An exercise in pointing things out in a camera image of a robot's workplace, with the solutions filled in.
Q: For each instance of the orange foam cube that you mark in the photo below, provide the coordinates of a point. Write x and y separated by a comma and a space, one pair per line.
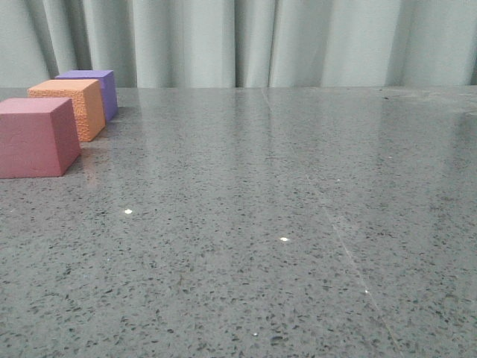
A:
87, 103

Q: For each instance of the pale green curtain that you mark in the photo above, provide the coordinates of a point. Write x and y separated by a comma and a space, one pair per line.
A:
154, 44

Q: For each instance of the purple foam cube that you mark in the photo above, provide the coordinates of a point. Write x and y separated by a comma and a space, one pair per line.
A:
107, 84

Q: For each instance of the pink foam cube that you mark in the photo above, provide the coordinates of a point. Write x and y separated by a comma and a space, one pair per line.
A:
38, 137

